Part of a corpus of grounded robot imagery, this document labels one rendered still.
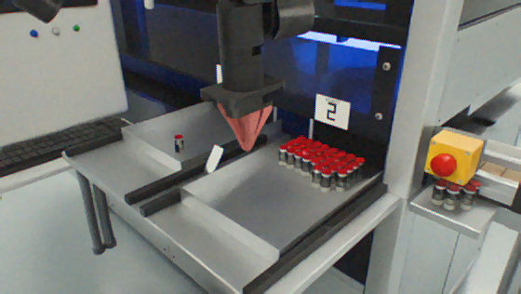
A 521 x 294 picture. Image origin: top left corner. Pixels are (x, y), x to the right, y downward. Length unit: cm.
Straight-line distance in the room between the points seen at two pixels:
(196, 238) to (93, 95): 83
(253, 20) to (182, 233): 41
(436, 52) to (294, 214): 38
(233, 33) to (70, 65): 95
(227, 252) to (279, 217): 13
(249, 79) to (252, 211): 34
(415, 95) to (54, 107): 106
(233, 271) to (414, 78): 46
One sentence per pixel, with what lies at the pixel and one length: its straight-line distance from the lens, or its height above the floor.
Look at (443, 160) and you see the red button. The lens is 75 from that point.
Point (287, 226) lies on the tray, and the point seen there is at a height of 88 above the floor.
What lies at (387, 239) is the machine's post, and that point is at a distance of 93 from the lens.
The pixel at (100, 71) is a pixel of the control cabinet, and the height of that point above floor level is 97.
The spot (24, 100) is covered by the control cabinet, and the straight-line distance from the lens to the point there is 136.
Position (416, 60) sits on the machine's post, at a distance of 76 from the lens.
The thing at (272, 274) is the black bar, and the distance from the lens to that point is 62.
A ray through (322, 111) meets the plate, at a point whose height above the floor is 101.
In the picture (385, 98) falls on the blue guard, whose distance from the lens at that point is 80.
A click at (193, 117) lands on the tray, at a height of 88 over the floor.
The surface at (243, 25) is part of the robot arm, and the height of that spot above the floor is 126.
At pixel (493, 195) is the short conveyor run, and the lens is 91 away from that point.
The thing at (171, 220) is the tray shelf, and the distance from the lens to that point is 77.
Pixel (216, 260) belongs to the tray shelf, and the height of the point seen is 88.
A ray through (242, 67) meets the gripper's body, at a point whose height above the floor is 121.
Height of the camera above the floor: 134
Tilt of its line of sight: 27 degrees down
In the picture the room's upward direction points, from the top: straight up
